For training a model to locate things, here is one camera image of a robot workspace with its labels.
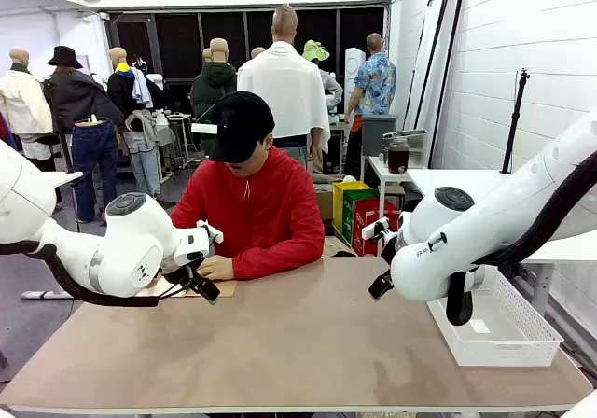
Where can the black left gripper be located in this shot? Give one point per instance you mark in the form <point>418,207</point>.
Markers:
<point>184,271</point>

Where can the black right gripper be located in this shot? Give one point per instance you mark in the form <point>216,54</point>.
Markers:
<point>392,250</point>

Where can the brown spiral notebook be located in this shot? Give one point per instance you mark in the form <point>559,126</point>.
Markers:
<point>226,288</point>

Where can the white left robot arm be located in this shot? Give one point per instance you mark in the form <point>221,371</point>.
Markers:
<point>126,250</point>

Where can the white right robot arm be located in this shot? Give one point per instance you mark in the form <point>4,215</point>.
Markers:
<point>490,213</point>

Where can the person's right hand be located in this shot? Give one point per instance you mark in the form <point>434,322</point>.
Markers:
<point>218,268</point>

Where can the red paper bag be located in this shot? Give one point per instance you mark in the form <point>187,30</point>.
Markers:
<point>368,208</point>

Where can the yellow paper bag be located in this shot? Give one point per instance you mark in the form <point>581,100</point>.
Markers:
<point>338,203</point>

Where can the green paper bag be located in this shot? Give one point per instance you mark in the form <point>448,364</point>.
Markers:
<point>359,195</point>

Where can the brown cardboard box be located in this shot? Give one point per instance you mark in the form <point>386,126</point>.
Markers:
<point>325,205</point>

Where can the person in red hoodie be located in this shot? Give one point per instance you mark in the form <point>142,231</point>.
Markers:
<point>270,203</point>

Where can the small white side table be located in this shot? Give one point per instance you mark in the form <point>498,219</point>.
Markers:
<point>380,166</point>

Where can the glass jar with dark liquid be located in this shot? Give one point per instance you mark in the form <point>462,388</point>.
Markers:
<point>398,159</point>

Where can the white plastic mesh basket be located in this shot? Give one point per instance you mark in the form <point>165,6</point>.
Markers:
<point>508,343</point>

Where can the grey metal cabinet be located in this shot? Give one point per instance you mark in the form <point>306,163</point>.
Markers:
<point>378,133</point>

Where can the grey tray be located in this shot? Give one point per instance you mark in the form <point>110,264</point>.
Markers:
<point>406,133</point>

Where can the white desk foot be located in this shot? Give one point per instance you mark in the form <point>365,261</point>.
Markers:
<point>42,294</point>

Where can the black baseball cap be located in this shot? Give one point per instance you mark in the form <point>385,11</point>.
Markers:
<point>242,124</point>

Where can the small white work table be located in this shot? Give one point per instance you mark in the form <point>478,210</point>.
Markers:
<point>179,118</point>

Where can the mannequin legs in blue jeans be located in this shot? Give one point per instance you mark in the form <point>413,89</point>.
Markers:
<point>93,157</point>

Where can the mannequin in floral blue shirt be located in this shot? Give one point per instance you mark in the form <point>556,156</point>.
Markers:
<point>375,87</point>

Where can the mannequin in dark green jacket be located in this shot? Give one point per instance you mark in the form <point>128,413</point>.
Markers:
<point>212,87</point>

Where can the black framed white panel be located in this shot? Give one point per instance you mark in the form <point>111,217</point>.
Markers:
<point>445,87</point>
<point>426,63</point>

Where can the mannequin with white shawl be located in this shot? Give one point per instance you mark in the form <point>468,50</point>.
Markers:
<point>284,87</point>

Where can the mannequin with yellow collar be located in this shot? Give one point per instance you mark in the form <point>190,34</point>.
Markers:
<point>123,87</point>

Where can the white cylinder tower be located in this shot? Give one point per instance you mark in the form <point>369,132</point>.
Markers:
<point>352,70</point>

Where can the black tripod stand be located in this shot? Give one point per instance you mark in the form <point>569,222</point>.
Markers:
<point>515,110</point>

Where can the mannequin with black bucket hat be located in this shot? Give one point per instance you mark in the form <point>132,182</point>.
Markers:
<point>77,96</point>

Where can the mannequin with green hat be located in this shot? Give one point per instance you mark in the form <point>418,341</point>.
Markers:
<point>315,50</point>

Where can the mannequin in cream jacket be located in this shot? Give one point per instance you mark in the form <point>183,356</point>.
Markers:
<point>23,105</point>

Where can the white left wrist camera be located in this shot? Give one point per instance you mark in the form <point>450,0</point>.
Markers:
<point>211,232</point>

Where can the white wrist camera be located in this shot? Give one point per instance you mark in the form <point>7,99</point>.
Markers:
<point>375,230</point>
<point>211,232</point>

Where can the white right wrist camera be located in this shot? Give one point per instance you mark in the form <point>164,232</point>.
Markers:
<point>375,230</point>

